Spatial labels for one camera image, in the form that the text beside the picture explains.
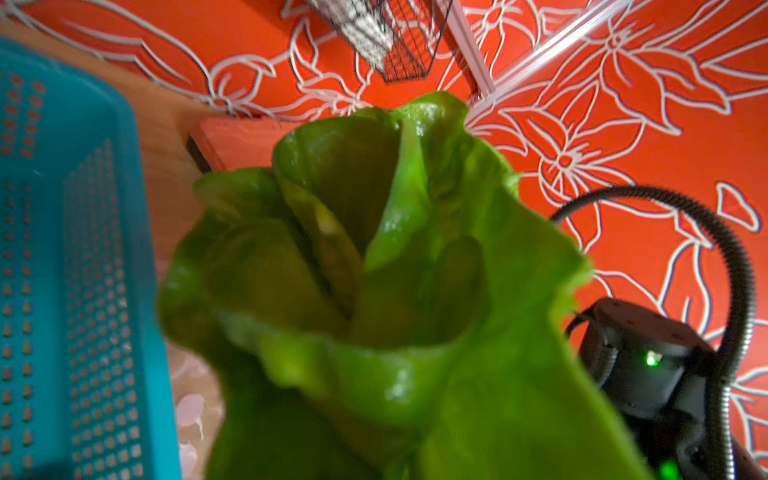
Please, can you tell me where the green chinese cabbage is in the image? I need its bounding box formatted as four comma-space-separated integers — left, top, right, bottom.
157, 92, 651, 479

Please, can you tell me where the clear pink zipper bag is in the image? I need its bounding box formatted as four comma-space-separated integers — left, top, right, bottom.
165, 339, 224, 479

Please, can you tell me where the orange plastic tool case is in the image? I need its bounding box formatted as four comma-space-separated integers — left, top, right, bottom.
186, 117, 304, 173

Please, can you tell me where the teal plastic basket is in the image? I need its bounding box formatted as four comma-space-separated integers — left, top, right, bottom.
1, 39, 181, 479

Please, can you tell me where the black wire wall basket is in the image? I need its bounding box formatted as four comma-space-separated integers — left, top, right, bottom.
308, 0, 452, 83

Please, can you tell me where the black corrugated right cable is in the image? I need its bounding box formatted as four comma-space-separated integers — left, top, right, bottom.
550, 184, 758, 480

